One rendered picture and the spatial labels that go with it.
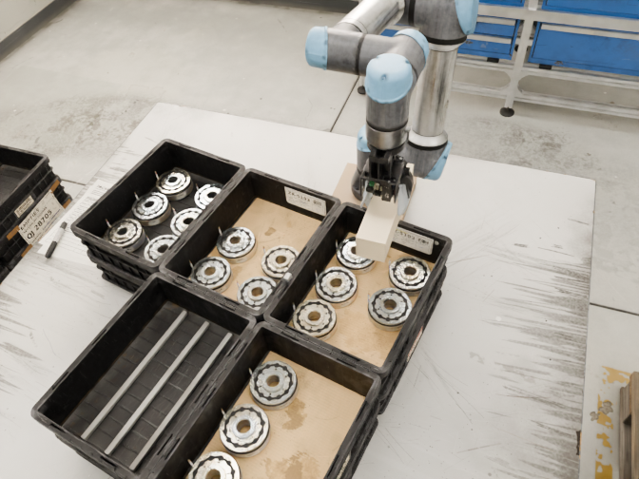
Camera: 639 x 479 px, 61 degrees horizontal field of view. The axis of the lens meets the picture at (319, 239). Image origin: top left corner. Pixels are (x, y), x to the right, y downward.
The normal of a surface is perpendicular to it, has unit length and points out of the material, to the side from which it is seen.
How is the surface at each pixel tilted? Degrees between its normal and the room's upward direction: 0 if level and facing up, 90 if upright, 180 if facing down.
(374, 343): 0
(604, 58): 90
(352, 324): 0
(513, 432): 0
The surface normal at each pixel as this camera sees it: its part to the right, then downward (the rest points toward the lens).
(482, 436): -0.07, -0.64
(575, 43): -0.33, 0.74
